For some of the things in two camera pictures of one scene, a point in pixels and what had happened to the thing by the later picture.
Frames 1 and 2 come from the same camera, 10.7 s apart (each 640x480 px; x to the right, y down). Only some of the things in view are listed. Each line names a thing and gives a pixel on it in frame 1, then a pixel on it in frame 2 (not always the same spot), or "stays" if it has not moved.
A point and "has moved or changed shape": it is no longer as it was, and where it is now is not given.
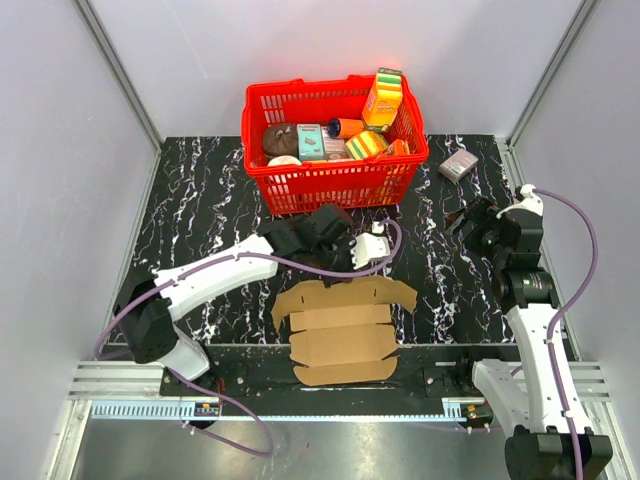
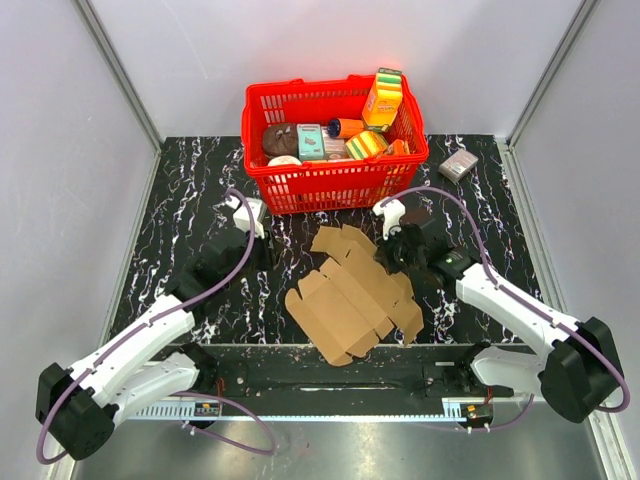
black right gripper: x=482 y=212 → x=383 y=255
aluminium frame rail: x=132 y=392 stays
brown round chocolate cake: x=281 y=140 stays
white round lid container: x=284 y=160 stays
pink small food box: x=334 y=148 stays
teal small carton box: x=310 y=143 stays
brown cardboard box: x=343 y=334 has moved or changed shape
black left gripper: x=348 y=244 → x=266 y=263
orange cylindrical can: x=345 y=127 stays
